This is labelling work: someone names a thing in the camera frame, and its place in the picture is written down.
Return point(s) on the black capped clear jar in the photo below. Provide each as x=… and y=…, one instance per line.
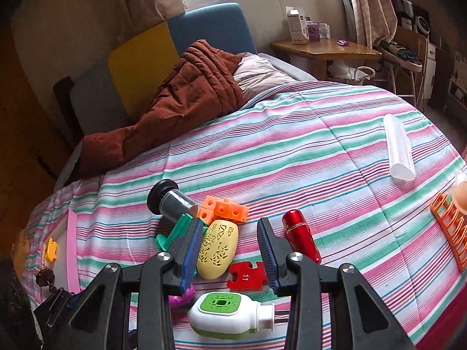
x=171, y=200

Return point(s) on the red metallic capsule case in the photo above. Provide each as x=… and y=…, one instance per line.
x=301, y=235

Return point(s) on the red puzzle piece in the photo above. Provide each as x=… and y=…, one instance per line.
x=244, y=275

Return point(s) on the magenta perforated ball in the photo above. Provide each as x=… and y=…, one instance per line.
x=177, y=300

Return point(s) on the chair with clutter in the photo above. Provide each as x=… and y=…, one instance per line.
x=405, y=56

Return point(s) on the black bag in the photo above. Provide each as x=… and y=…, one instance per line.
x=14, y=306

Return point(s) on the orange building blocks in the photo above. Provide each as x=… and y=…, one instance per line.
x=226, y=209

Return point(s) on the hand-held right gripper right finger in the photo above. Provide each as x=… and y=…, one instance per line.
x=268, y=251

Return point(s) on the red bed skirt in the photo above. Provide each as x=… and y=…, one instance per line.
x=445, y=324

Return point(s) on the peach egg-shaped sponge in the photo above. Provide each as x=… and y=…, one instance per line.
x=461, y=197

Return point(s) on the green plastic piece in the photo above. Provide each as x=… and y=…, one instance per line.
x=174, y=231

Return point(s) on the white carton box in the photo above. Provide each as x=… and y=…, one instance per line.
x=297, y=25

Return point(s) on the white plastic bag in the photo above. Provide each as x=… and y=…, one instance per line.
x=346, y=71

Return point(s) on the purple small box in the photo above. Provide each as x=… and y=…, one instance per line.
x=313, y=31

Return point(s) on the white round fan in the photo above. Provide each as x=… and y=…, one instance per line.
x=421, y=23

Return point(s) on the yellow small toy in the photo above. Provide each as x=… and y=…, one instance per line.
x=51, y=251

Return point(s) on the small white box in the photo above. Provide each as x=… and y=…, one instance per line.
x=324, y=31

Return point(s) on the striped bed sheet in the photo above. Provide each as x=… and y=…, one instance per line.
x=292, y=146

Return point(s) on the white green plug-in device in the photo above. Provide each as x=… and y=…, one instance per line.
x=219, y=317

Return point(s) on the blue yellow grey headboard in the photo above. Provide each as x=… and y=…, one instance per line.
x=208, y=25

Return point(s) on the white translucent long case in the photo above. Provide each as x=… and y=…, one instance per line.
x=397, y=146

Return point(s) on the yellow perforated oval case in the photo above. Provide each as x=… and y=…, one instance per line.
x=219, y=248

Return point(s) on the orange plastic rack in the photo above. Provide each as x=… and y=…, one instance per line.
x=444, y=234

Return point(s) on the wooden side table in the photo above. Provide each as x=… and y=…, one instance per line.
x=317, y=48

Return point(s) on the brown quilt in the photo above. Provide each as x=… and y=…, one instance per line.
x=175, y=105

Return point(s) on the pink patterned curtain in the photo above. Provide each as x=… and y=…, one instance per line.
x=368, y=3

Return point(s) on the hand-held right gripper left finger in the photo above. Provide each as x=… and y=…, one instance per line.
x=193, y=251

